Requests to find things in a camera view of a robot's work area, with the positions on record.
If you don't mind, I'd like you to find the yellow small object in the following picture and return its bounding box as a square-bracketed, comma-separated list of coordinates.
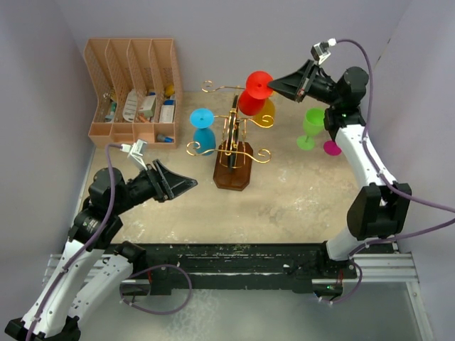
[165, 84, 175, 97]

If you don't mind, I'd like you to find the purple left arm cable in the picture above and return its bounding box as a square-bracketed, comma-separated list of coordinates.
[25, 144, 124, 341]

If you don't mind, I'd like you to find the red wine glass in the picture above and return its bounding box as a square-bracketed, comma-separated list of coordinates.
[238, 70, 273, 117]

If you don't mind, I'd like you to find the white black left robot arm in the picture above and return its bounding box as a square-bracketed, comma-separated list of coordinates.
[5, 160, 198, 340]

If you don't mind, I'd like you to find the white blue box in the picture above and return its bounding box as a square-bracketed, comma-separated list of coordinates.
[159, 99, 176, 124]

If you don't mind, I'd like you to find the yellow wine glass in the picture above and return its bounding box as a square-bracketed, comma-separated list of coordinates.
[252, 99, 275, 128]

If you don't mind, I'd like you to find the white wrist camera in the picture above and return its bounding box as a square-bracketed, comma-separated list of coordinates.
[120, 139, 148, 171]
[311, 38, 337, 65]

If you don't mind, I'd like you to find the blue wine glass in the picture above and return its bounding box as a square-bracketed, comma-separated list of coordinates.
[189, 108, 216, 156]

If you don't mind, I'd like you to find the white medicine box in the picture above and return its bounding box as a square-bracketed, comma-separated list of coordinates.
[138, 94, 156, 119]

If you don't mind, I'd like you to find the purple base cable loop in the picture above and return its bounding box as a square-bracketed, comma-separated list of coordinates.
[119, 264, 193, 315]

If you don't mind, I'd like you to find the green wine glass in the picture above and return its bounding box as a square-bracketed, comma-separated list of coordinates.
[296, 108, 324, 151]

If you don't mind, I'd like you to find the pink wine glass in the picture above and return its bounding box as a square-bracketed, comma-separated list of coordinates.
[323, 141, 342, 156]

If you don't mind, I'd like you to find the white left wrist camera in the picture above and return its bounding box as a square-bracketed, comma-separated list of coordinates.
[120, 139, 148, 171]

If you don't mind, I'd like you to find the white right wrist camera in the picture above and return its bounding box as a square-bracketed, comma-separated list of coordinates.
[311, 38, 337, 65]

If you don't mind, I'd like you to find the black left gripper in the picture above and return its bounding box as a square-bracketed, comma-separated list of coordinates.
[112, 158, 197, 215]

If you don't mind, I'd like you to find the peach plastic file organizer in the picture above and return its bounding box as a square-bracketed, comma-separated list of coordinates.
[83, 38, 183, 150]

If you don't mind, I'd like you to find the gold black wine glass rack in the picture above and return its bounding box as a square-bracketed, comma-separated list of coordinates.
[186, 94, 271, 191]

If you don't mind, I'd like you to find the grey blue cylinder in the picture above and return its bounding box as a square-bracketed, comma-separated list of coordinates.
[156, 134, 174, 143]

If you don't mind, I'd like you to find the aluminium table frame rail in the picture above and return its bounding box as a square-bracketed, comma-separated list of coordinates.
[44, 242, 418, 296]

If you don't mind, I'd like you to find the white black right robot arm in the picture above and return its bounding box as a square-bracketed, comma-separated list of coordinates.
[267, 60, 412, 278]

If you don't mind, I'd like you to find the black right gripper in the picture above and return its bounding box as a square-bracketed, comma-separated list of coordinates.
[267, 60, 341, 108]

